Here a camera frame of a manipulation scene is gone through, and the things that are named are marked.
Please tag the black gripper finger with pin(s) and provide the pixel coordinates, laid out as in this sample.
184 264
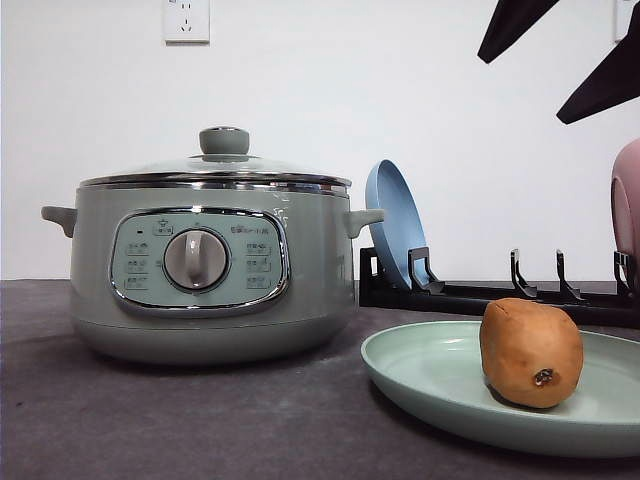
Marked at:
613 81
513 18

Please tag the brown potato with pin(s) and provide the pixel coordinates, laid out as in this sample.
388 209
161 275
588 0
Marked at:
531 353

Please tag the glass steamer lid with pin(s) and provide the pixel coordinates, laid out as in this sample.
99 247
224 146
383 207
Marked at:
224 167

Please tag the green plate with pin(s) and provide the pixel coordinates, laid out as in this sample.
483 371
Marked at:
436 370

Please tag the pink plate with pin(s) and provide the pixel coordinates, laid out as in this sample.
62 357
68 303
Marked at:
625 202

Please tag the blue plate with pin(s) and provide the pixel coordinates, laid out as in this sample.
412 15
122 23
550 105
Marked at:
388 189

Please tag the black plate rack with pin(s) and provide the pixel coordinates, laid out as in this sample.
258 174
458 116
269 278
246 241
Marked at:
618 308

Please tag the green electric steamer pot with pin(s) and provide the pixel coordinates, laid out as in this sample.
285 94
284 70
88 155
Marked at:
212 274

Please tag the gray table mat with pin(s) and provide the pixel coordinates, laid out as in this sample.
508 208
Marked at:
68 412

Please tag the white wall socket right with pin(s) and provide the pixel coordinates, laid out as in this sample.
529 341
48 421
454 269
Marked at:
622 18

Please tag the white wall socket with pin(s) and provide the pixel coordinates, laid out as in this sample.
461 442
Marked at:
187 23
622 18

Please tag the white wall socket left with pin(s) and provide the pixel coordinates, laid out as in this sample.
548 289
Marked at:
187 23

